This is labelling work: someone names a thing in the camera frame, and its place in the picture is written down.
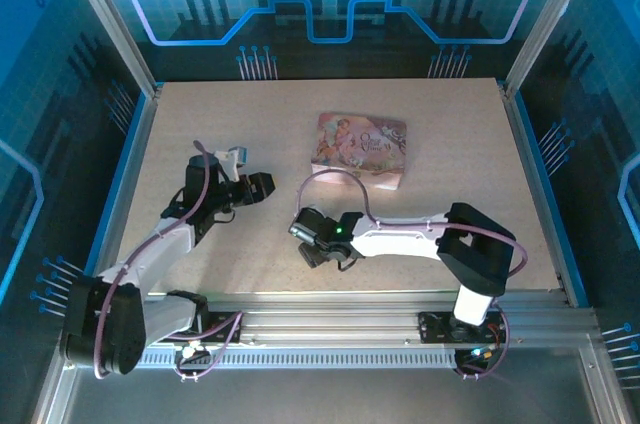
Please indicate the pink illustrated keepsake box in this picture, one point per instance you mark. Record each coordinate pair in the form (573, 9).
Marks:
(360, 144)

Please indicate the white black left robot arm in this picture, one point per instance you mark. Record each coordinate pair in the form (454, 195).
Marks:
(125, 324)

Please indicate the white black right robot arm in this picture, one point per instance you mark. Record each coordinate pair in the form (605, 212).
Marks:
(400, 241)

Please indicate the aluminium side rail blue edge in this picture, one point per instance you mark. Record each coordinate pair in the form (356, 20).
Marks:
(540, 184)
(125, 184)

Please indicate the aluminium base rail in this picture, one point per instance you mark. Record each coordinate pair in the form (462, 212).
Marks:
(325, 319)

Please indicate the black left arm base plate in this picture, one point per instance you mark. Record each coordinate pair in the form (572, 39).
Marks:
(215, 319)

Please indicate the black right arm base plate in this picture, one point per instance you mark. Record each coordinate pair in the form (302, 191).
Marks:
(432, 329)

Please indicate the aluminium corner post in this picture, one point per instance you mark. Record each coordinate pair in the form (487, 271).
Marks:
(550, 19)
(111, 19)

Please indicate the aluminium lower frame bar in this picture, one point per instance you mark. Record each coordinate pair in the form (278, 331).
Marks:
(50, 401)
(602, 389)

